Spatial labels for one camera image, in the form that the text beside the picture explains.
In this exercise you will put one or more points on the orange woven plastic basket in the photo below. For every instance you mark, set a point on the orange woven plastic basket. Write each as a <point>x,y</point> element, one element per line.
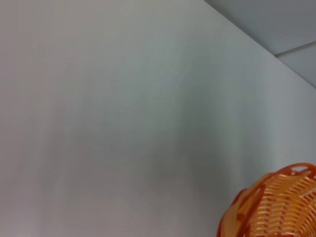
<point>279,205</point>

